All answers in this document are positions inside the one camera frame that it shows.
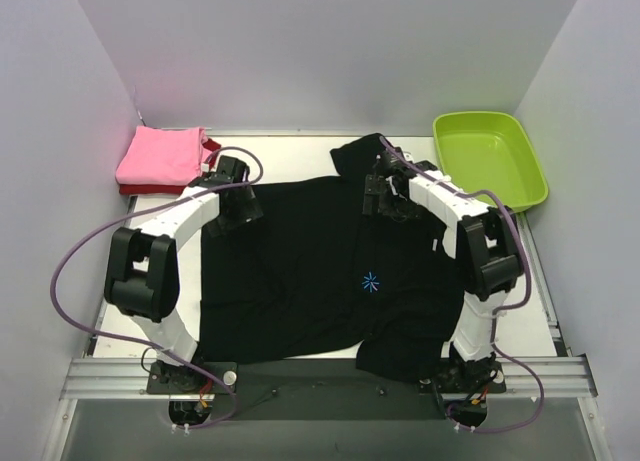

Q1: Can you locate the black t shirt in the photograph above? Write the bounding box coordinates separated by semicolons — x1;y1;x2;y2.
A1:
199;134;463;383

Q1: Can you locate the green plastic tray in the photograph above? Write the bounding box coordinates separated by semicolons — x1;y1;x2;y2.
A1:
432;111;549;212

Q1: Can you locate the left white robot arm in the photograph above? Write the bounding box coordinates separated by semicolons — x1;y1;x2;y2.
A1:
104;155;262;393

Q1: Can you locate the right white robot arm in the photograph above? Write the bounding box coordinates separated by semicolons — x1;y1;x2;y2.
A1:
363;148;531;363

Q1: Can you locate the folded pink t shirt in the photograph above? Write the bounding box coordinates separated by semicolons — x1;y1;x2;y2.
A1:
115;126;220;186

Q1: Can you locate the folded red t shirt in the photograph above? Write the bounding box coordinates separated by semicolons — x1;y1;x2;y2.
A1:
119;138;221;196

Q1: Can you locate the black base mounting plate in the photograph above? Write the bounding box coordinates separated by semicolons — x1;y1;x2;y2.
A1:
145;359;506;426

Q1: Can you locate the aluminium rail frame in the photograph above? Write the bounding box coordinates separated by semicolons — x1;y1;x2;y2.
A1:
59;130;599;402

